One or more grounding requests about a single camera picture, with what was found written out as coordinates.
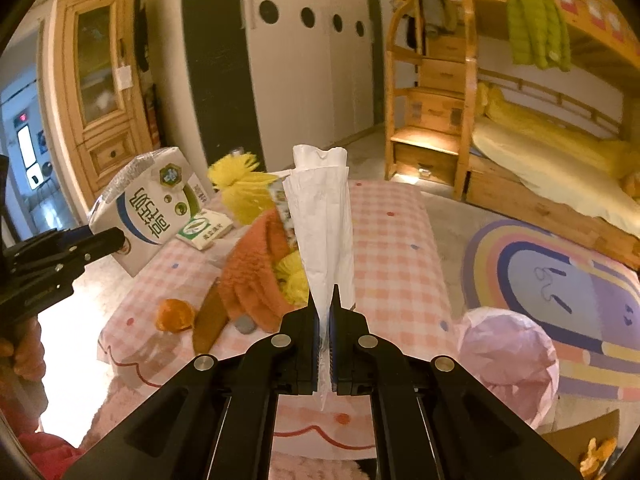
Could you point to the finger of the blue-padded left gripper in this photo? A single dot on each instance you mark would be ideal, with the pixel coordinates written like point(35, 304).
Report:
point(83, 244)

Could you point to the white paper bag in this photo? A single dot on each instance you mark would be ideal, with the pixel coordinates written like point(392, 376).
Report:
point(317, 192)

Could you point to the orange peel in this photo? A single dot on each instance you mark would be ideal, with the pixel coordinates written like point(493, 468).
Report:
point(174, 316)

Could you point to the wooden drawer staircase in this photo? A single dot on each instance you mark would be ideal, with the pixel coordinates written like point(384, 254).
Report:
point(429, 91)

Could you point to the cardboard trash box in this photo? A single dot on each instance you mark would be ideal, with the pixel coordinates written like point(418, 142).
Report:
point(589, 446)

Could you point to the green puffer jacket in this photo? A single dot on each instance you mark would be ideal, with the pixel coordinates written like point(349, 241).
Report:
point(538, 34)

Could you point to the orange fuzzy cloth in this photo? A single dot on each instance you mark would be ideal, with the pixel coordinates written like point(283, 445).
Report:
point(248, 283)

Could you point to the yellow foam fruit net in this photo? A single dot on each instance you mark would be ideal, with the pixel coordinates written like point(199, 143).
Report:
point(244, 189)

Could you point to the green white medicine box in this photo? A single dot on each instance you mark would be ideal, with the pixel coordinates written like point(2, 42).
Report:
point(202, 231)

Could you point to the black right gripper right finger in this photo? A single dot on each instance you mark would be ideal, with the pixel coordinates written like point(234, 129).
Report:
point(350, 370)

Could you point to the brown banana peel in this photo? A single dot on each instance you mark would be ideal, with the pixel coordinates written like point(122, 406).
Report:
point(210, 321)

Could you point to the green white plastic wrapper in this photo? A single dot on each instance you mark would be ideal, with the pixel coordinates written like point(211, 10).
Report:
point(278, 196)

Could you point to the operator hand in orange glove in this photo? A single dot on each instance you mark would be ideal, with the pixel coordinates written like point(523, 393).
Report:
point(26, 355)

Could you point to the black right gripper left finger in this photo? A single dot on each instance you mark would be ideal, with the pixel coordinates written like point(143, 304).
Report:
point(301, 357)

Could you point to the white blue carton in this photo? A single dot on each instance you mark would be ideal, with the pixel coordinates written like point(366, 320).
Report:
point(150, 200)

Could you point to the clothes on stair top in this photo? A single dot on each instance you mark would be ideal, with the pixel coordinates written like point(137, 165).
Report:
point(438, 17)

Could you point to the colourful rainbow rug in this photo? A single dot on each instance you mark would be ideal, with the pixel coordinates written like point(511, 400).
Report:
point(588, 304)

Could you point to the wooden bunk bed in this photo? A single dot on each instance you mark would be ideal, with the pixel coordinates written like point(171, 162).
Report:
point(599, 96)

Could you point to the wooden cabinet with drawers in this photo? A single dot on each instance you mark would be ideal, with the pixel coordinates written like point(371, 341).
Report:
point(98, 89)

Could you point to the yellow bed sheet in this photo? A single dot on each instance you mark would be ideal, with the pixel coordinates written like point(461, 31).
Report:
point(597, 178)

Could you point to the white wardrobe with round holes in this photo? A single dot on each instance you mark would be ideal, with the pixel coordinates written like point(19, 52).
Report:
point(266, 75)

